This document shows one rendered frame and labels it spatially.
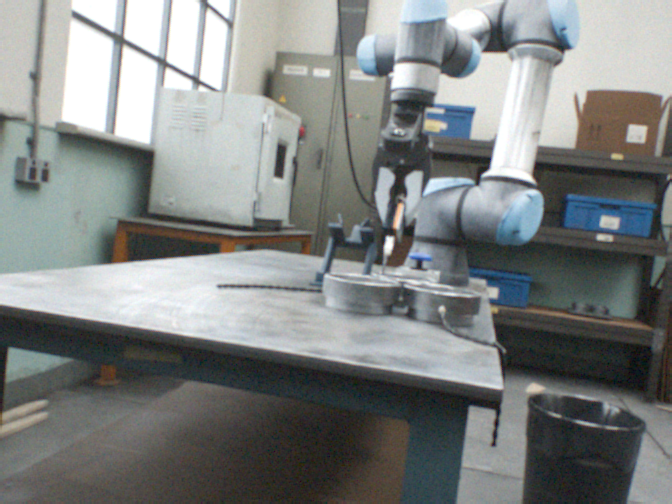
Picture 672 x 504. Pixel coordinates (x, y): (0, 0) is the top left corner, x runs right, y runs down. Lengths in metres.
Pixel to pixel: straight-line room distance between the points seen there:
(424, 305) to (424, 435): 0.28
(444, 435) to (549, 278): 4.39
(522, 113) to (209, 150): 2.08
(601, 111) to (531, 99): 3.10
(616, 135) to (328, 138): 1.92
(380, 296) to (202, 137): 2.51
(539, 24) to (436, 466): 1.07
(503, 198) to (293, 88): 3.72
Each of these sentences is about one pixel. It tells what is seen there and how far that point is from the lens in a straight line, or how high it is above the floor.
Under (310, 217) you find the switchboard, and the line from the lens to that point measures 4.86.
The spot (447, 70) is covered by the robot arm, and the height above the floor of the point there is 1.19.
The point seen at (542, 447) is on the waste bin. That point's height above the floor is 0.32.
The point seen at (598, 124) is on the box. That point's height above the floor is 1.67.
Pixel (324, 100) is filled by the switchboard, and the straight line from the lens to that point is 4.92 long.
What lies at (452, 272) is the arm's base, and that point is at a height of 0.83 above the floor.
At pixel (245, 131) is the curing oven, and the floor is 1.26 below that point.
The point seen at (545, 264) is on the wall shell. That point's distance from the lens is 4.98.
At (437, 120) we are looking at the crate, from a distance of 4.52.
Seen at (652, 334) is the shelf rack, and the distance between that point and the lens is 4.52.
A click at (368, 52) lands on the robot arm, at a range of 1.27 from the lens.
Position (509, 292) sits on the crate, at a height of 0.55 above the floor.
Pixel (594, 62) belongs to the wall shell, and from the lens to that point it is 5.15.
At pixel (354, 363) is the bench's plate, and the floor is 0.80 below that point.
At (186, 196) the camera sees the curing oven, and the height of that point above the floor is 0.91.
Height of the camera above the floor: 0.93
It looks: 4 degrees down
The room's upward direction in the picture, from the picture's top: 7 degrees clockwise
